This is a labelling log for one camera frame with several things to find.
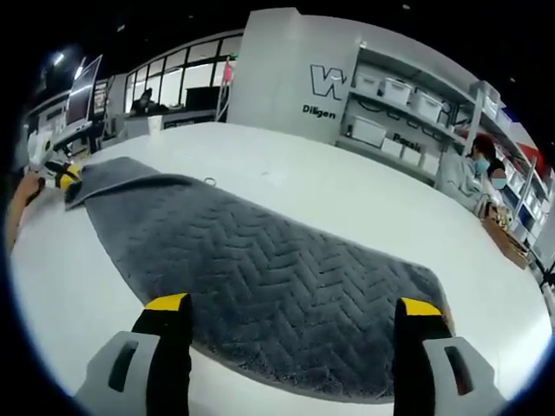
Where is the grey plush towel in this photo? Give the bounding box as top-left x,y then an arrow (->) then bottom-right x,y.
64,156 -> 454,404

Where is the flat white box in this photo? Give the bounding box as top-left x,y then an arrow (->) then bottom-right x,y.
381,137 -> 404,158

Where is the person's left hand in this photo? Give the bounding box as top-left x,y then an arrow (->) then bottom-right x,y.
16,175 -> 47,207

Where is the large computer monitor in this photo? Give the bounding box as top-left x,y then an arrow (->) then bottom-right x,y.
64,55 -> 104,131

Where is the white carton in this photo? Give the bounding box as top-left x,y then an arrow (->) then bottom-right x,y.
125,114 -> 164,136

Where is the wooden box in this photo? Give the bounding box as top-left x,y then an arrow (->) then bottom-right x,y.
480,206 -> 532,270

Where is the black monitor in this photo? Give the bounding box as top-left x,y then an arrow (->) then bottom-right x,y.
185,85 -> 222,112

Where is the blue orange shelf rack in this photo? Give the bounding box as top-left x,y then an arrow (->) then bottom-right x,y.
472,80 -> 554,265

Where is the small white box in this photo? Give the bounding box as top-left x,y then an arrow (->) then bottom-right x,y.
401,145 -> 424,168

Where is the large white storage bin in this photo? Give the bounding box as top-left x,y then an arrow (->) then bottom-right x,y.
351,114 -> 387,147

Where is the grey metal shelf rack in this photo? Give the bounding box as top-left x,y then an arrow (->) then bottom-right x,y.
336,41 -> 485,187

